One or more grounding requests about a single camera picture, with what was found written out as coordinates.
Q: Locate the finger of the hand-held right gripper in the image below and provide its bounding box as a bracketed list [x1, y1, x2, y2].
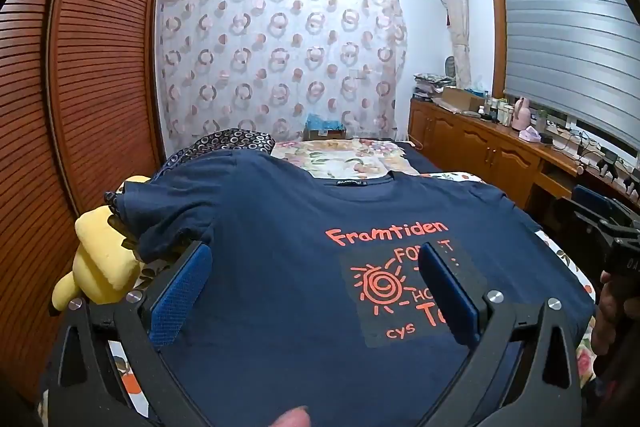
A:
[570, 184, 640, 233]

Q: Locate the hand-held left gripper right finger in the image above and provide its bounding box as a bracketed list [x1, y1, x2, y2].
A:
[417, 242, 583, 427]

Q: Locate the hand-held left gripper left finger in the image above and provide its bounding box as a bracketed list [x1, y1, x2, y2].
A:
[47, 241, 213, 427]

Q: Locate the navy printed T-shirt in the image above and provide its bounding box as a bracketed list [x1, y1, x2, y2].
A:
[116, 151, 596, 427]

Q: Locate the stack of folded clothes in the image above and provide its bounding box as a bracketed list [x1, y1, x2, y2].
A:
[412, 73, 456, 102]

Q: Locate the person's right hand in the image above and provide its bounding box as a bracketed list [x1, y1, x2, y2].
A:
[591, 271, 622, 375]

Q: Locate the person's left hand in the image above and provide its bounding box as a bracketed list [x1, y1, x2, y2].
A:
[275, 406, 311, 427]

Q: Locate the yellow plush toy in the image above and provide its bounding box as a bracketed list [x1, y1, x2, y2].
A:
[50, 176, 151, 310]

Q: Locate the orange print bedsheet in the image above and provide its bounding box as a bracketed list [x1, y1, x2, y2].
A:
[105, 171, 596, 413]

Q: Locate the pink bottle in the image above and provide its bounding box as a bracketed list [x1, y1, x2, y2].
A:
[511, 97, 532, 131]

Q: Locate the wooden cabinet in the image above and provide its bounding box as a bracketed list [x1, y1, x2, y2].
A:
[407, 97, 640, 228]

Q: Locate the row of small bottles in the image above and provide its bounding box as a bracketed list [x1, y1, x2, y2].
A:
[477, 97, 516, 125]

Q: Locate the navy blanket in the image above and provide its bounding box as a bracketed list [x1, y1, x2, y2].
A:
[400, 142, 446, 175]

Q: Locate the open cardboard box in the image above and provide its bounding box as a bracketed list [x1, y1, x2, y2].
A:
[440, 87, 486, 112]

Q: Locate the navy dotted garment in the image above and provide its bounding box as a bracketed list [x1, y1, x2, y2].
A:
[160, 128, 276, 178]

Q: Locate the grey window blind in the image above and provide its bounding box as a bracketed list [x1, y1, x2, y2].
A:
[497, 0, 640, 152]

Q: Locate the small brown box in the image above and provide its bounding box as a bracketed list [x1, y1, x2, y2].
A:
[302, 127, 348, 142]

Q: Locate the white side curtain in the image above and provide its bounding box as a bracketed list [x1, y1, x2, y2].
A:
[440, 0, 473, 88]

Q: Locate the brown slatted wardrobe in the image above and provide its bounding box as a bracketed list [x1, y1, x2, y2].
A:
[0, 0, 168, 403]

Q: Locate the wooden window frame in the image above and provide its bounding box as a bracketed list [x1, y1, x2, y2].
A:
[485, 0, 640, 168]

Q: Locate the ring patterned curtain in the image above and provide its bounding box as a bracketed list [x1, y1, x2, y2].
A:
[156, 0, 408, 145]

